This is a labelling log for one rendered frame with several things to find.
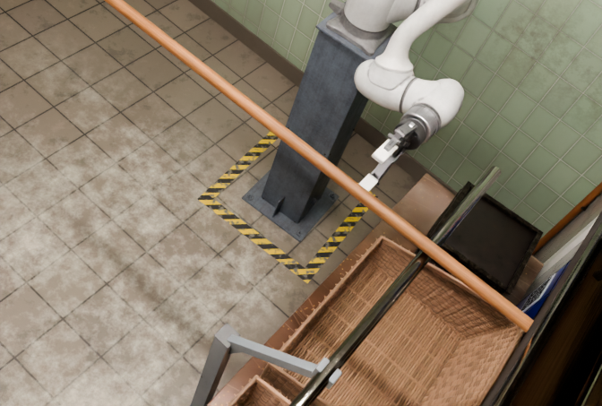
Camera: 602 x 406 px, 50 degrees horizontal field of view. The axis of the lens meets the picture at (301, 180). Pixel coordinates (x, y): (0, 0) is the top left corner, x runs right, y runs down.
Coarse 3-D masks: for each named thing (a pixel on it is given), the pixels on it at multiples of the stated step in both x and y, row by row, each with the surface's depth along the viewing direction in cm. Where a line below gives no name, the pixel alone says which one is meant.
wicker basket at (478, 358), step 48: (384, 240) 197; (336, 288) 183; (384, 288) 204; (432, 288) 196; (288, 336) 172; (336, 336) 190; (384, 336) 194; (432, 336) 198; (480, 336) 194; (288, 384) 166; (336, 384) 182; (384, 384) 185; (432, 384) 189; (480, 384) 168
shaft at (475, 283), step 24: (120, 0) 161; (144, 24) 159; (168, 48) 157; (240, 96) 152; (264, 120) 150; (288, 144) 149; (336, 168) 146; (360, 192) 144; (384, 216) 143; (456, 264) 139; (480, 288) 137; (504, 312) 136
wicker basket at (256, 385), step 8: (256, 376) 163; (248, 384) 161; (256, 384) 166; (264, 384) 162; (240, 392) 160; (248, 392) 171; (256, 392) 168; (264, 392) 164; (272, 392) 161; (280, 392) 161; (232, 400) 158; (240, 400) 168; (248, 400) 174; (256, 400) 171; (264, 400) 168; (272, 400) 164; (280, 400) 160; (288, 400) 160
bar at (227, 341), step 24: (480, 192) 157; (456, 216) 151; (432, 240) 145; (408, 264) 141; (384, 312) 132; (216, 336) 144; (360, 336) 127; (216, 360) 152; (264, 360) 137; (288, 360) 130; (336, 360) 123; (216, 384) 169; (312, 384) 120
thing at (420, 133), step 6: (402, 120) 160; (414, 120) 158; (396, 126) 159; (420, 126) 158; (414, 132) 157; (420, 132) 157; (408, 138) 156; (414, 138) 157; (420, 138) 157; (396, 144) 155; (414, 144) 159; (420, 144) 160; (396, 150) 156
